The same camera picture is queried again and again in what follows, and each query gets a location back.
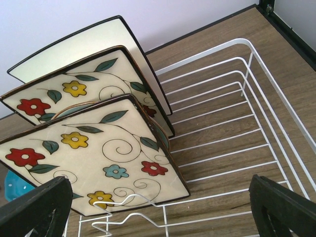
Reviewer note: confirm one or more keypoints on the blue polka dot plate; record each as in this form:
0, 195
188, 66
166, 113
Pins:
14, 186

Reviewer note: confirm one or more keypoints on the plain cream square plate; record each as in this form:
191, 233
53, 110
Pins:
83, 43

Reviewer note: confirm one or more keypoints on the floral square plate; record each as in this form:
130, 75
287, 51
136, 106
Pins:
100, 76
110, 152

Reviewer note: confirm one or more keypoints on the mint green flower plate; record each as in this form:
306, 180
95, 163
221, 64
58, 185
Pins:
79, 106

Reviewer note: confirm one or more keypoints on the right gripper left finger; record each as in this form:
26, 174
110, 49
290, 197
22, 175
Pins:
42, 212

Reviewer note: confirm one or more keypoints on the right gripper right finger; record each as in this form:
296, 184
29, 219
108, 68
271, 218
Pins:
280, 212

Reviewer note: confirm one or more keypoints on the white wire dish rack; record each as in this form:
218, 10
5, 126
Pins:
232, 120

